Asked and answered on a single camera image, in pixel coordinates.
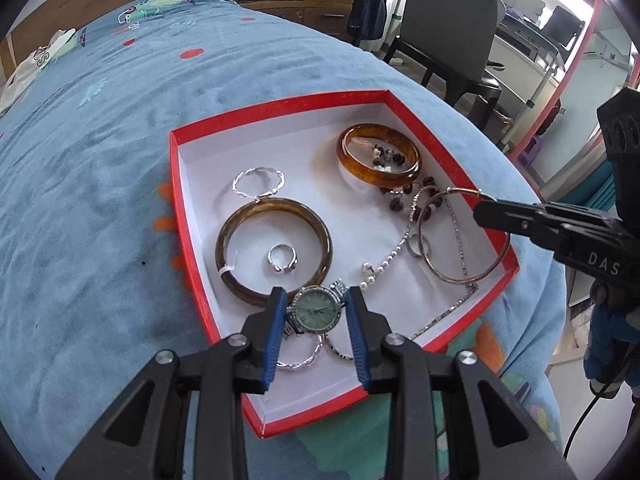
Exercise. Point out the silver wrist watch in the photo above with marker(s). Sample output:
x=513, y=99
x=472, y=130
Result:
x=315, y=309

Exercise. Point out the amber bangle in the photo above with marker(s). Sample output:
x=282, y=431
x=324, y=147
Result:
x=345, y=160

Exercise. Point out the red jewelry box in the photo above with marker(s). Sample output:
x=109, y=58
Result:
x=210, y=170

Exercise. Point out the black computer monitor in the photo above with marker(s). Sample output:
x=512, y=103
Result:
x=562, y=30

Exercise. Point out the white garment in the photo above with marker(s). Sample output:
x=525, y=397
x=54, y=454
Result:
x=30, y=67

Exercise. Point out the twisted silver hoop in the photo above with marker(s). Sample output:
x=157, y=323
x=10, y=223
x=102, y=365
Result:
x=300, y=366
x=278, y=180

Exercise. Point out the white desk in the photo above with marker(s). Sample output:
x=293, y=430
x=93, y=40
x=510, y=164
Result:
x=520, y=65

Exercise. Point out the dark blue tote bag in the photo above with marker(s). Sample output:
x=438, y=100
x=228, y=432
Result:
x=367, y=17

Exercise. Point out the dark brown bangle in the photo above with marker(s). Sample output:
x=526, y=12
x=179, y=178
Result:
x=225, y=240

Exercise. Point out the thin silver bangle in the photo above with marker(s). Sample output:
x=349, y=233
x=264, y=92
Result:
x=462, y=189

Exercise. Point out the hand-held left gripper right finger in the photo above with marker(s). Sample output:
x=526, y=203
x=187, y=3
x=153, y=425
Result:
x=357, y=340

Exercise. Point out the blue printed blanket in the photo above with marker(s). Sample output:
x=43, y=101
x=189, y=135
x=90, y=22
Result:
x=100, y=160

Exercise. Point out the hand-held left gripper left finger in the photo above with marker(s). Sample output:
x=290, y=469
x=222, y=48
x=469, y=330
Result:
x=274, y=340

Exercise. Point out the low wooden nightstand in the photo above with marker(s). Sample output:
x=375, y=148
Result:
x=310, y=15

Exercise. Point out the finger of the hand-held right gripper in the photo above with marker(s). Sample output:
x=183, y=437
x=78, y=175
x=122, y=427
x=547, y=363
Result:
x=515, y=220

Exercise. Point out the person's right hand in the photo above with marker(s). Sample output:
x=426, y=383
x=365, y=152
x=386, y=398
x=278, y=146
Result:
x=607, y=340

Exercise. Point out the grey chair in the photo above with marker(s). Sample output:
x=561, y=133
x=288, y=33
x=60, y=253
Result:
x=440, y=20

